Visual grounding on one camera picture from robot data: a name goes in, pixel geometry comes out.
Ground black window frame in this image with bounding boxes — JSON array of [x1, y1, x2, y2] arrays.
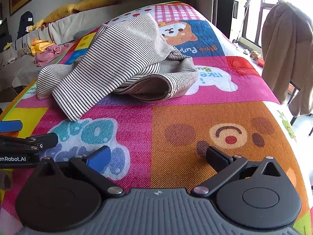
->
[[245, 0, 296, 47]]

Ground colourful cartoon printed blanket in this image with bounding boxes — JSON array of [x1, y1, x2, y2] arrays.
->
[[0, 2, 313, 235]]

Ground yellow pillow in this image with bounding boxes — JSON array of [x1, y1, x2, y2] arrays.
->
[[43, 4, 77, 24], [73, 0, 123, 12]]

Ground striped knit shirt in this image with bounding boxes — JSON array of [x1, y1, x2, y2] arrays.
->
[[37, 13, 199, 122]]

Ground yellow cloth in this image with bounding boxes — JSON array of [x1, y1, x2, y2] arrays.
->
[[29, 38, 55, 55]]

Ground pink cloth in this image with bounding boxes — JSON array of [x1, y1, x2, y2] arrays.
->
[[34, 42, 74, 67]]

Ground beige covered sofa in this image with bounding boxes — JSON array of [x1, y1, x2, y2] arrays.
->
[[0, 4, 137, 96]]

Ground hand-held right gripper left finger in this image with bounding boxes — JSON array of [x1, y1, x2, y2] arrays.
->
[[31, 145, 126, 198]]

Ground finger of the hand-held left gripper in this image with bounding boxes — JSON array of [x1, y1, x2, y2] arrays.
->
[[0, 132, 59, 150], [0, 120, 23, 133]]

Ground white upright cleaner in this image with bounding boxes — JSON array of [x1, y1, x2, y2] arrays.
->
[[230, 0, 251, 42]]

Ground grey curtain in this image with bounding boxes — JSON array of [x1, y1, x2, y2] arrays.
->
[[212, 0, 236, 40]]

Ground yellow plush toy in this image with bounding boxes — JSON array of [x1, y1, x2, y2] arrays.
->
[[26, 19, 46, 33]]

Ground person's left hand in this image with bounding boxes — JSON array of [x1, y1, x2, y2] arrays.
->
[[0, 169, 13, 191]]

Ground dark blue bag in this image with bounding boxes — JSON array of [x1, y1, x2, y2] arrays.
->
[[17, 11, 34, 40]]

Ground black chair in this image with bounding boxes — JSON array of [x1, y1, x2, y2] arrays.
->
[[288, 80, 313, 137]]

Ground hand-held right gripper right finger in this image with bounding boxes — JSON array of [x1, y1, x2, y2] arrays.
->
[[191, 146, 282, 198]]

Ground brown cloth on chair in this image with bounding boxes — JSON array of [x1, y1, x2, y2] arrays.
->
[[261, 0, 313, 117]]

